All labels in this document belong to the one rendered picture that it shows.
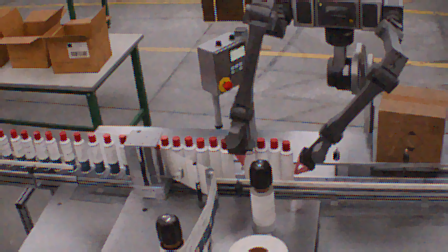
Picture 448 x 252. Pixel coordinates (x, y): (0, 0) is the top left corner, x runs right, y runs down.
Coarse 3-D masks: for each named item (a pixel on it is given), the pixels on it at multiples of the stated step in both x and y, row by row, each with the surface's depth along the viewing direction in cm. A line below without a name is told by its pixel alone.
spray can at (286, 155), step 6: (282, 144) 237; (288, 144) 236; (282, 150) 239; (288, 150) 238; (282, 156) 239; (288, 156) 238; (282, 162) 241; (288, 162) 240; (282, 168) 242; (288, 168) 241; (282, 174) 244; (288, 174) 243; (282, 180) 246; (288, 180) 244; (288, 186) 246
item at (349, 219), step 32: (128, 128) 307; (160, 128) 304; (192, 128) 301; (64, 192) 264; (96, 192) 263; (128, 192) 261; (64, 224) 245; (96, 224) 244; (320, 224) 231; (352, 224) 229; (384, 224) 226; (416, 224) 224
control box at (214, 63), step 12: (228, 36) 233; (240, 36) 232; (204, 48) 226; (216, 48) 225; (228, 48) 227; (204, 60) 229; (216, 60) 224; (228, 60) 229; (240, 60) 233; (204, 72) 232; (216, 72) 227; (228, 72) 231; (240, 72) 236; (204, 84) 235; (216, 84) 230
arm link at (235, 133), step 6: (252, 108) 226; (252, 114) 225; (234, 120) 227; (240, 120) 227; (246, 120) 228; (234, 126) 224; (240, 126) 224; (228, 132) 222; (234, 132) 221; (240, 132) 225; (228, 138) 223; (234, 138) 222; (240, 138) 224; (228, 144) 225; (234, 144) 224
